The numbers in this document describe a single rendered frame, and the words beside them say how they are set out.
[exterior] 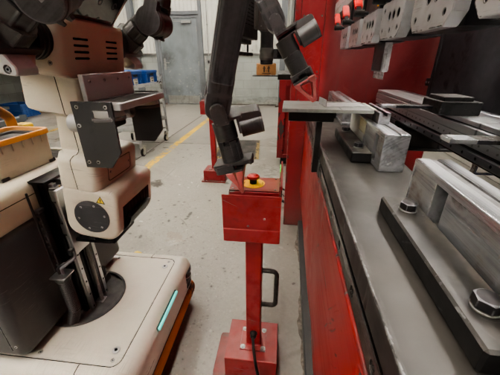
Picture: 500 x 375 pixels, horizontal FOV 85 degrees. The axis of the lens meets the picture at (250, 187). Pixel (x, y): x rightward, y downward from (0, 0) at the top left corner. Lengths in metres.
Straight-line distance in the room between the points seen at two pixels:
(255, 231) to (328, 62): 1.26
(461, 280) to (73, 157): 0.84
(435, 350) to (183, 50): 8.11
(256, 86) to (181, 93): 2.09
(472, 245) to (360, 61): 1.49
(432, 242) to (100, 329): 1.05
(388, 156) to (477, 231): 0.37
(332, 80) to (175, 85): 6.84
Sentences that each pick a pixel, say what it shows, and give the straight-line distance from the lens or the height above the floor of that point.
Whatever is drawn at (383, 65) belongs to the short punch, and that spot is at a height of 1.12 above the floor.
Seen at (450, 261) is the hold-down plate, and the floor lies 0.90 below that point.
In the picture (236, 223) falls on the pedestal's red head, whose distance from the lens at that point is 0.76.
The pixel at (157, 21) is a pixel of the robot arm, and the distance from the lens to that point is 0.97.
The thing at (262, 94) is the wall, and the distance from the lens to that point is 7.89.
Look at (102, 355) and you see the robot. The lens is 1.12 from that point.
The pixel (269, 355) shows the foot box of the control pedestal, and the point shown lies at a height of 0.12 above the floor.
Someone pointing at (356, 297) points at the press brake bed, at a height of 0.81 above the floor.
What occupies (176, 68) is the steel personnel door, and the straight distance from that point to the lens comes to 8.31.
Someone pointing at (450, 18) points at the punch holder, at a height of 1.18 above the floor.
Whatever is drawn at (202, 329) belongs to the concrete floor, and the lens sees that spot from 1.45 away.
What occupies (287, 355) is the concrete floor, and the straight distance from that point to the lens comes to 1.37.
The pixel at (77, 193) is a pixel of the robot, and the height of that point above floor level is 0.80.
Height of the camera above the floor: 1.13
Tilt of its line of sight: 25 degrees down
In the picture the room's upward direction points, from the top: straight up
